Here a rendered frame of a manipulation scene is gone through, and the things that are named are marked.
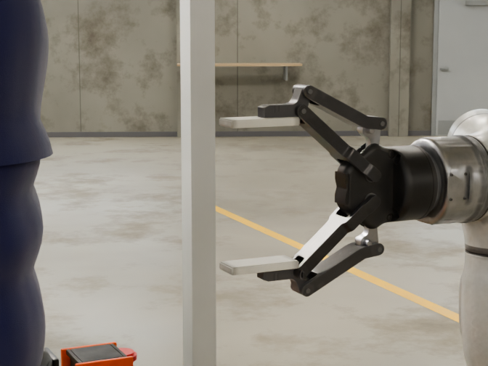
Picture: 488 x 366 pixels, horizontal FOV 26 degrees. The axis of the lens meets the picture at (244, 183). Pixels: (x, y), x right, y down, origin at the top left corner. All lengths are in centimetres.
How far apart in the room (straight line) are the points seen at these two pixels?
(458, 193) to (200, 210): 375
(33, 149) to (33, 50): 10
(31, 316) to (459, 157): 48
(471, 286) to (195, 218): 368
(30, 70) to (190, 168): 364
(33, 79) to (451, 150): 43
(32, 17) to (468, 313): 55
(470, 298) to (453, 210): 12
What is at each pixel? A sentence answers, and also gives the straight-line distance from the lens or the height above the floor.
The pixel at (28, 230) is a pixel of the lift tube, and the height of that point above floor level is 152.
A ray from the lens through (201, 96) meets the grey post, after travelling 471.
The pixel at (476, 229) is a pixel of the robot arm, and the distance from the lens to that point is 112.
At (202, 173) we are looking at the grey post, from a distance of 474.
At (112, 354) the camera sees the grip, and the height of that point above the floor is 126.
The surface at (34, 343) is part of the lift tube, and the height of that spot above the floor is 140.
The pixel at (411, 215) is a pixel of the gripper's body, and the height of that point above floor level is 155.
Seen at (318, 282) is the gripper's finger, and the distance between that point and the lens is 102.
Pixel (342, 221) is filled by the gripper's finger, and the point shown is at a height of 155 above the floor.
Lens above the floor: 174
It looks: 9 degrees down
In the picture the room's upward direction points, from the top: straight up
